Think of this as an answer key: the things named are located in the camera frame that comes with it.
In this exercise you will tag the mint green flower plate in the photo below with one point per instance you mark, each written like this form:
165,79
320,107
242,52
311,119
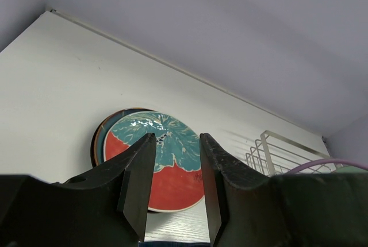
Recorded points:
349,169

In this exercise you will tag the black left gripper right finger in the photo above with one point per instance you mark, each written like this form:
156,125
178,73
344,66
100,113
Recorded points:
247,208

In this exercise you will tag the wire dish rack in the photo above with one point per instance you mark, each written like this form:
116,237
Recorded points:
274,154

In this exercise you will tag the brown striped rim plate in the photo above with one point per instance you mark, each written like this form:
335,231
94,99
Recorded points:
93,149

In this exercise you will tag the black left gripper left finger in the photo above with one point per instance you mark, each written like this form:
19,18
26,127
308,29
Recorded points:
105,206

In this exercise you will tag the red and teal plate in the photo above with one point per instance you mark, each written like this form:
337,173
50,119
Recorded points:
177,181

